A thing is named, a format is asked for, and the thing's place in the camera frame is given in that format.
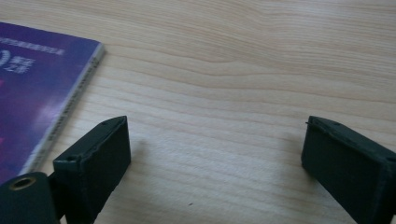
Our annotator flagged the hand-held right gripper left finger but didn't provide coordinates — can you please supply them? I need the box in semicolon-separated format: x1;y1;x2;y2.
51;115;132;224

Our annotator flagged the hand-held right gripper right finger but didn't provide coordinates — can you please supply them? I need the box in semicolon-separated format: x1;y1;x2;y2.
300;115;396;224

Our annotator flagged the purple book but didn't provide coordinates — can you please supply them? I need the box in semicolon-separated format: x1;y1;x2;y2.
0;21;106;185

